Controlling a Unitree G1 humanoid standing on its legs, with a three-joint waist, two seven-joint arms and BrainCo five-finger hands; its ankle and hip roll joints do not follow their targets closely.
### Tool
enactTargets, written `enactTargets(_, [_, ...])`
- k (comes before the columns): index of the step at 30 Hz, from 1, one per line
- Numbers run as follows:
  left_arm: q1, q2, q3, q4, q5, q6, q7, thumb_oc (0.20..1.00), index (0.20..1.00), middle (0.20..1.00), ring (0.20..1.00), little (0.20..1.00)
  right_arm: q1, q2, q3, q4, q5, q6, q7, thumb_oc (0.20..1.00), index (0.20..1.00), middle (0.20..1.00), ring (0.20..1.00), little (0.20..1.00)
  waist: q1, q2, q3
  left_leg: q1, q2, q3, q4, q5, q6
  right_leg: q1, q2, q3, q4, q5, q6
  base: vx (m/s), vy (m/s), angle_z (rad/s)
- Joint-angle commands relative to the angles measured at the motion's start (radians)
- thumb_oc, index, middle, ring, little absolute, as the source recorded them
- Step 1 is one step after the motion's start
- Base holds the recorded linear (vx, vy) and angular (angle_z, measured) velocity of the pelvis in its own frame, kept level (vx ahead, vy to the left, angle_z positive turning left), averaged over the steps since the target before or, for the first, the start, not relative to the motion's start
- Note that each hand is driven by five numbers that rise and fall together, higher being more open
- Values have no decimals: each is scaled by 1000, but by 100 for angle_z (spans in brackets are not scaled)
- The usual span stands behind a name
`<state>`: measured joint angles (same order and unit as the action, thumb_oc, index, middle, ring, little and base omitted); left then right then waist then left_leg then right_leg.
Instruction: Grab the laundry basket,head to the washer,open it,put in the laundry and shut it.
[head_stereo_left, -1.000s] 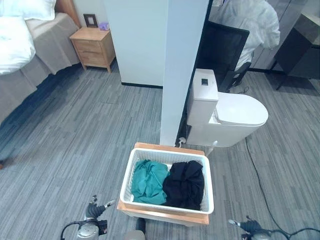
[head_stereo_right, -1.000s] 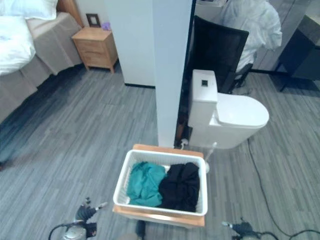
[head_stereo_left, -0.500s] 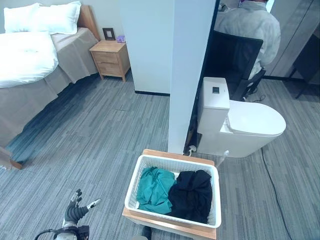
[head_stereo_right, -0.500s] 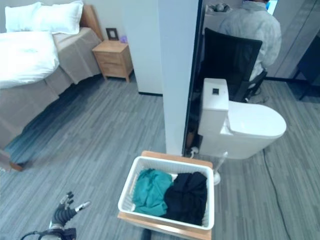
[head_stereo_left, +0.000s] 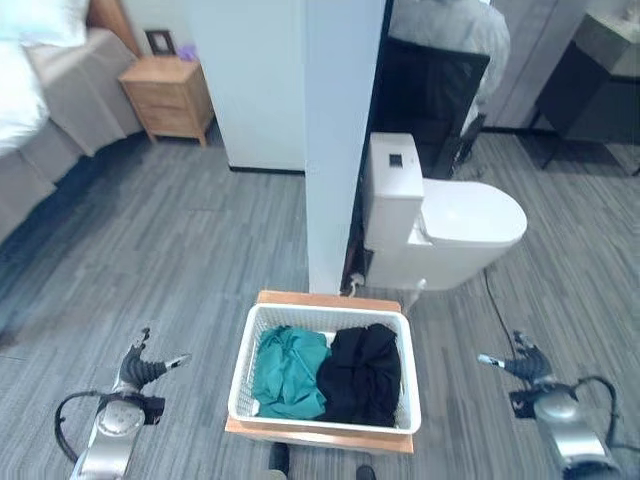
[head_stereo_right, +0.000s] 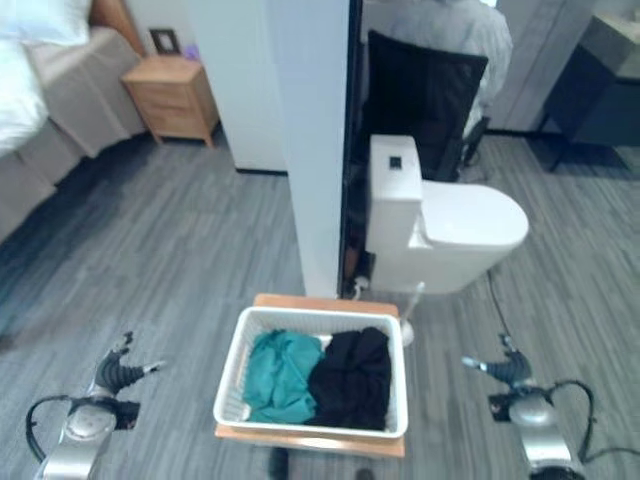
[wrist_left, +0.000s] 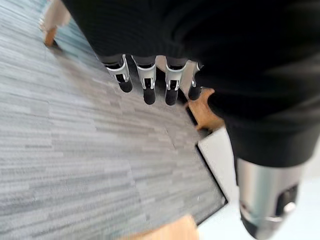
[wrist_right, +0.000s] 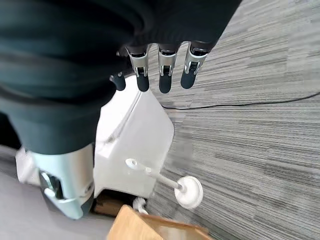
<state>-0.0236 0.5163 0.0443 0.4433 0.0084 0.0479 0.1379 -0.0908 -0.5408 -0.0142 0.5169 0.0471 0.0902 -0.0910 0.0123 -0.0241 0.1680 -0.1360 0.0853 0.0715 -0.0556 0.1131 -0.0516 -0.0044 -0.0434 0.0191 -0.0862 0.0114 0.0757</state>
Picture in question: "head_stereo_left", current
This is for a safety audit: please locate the teal green garment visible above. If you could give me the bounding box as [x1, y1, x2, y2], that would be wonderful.
[252, 325, 333, 420]

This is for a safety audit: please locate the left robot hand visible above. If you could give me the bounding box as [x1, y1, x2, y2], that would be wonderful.
[114, 327, 193, 394]

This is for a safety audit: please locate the dark picture frame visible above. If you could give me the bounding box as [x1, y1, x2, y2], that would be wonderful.
[144, 29, 177, 57]

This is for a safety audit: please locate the white toilet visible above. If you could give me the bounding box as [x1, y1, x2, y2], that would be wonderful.
[362, 131, 529, 292]

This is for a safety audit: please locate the black garment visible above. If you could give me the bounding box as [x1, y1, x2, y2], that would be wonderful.
[315, 322, 403, 429]

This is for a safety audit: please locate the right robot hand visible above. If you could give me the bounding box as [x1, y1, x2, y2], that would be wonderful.
[478, 329, 554, 391]

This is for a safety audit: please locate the black mesh hamper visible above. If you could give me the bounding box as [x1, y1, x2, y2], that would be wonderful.
[372, 35, 491, 180]

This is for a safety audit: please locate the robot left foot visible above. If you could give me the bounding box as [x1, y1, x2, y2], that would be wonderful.
[268, 442, 291, 473]

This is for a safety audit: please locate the bed with white bedding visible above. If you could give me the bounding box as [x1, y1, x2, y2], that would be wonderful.
[0, 0, 146, 246]

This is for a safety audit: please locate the white partition panel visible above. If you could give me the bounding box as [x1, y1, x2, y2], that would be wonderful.
[187, 0, 387, 295]

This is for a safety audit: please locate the grey cloth pile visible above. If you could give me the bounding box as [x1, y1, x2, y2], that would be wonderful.
[388, 0, 512, 109]

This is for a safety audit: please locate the white plastic laundry basket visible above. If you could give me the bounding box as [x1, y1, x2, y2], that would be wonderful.
[227, 302, 423, 434]

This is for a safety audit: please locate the dark vanity cabinet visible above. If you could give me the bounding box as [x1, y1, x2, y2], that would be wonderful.
[529, 0, 640, 176]

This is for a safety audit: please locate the wooden nightstand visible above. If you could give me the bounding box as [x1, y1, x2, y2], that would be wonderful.
[118, 55, 215, 148]

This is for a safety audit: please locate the black floor cable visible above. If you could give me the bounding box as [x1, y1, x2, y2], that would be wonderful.
[481, 268, 518, 351]

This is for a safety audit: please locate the wooden stool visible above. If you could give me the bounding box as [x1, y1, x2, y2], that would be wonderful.
[224, 288, 417, 455]

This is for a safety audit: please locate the white toilet water hose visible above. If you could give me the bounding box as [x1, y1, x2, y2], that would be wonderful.
[403, 277, 429, 314]

